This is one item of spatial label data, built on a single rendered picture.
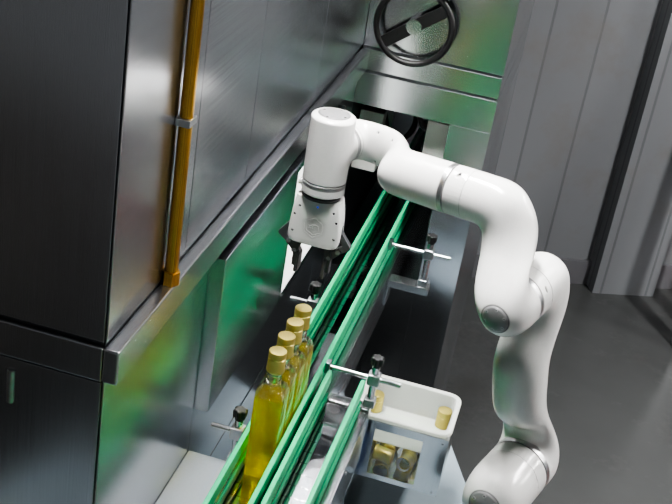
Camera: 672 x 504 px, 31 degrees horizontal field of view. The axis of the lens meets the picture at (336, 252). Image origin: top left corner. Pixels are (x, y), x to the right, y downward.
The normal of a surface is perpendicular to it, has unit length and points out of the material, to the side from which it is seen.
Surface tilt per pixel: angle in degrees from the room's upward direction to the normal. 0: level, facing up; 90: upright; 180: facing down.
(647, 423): 0
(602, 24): 90
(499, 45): 90
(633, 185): 90
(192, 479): 0
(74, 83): 90
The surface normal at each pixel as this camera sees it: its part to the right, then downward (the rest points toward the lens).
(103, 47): -0.25, 0.42
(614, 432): 0.15, -0.88
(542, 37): 0.15, 0.48
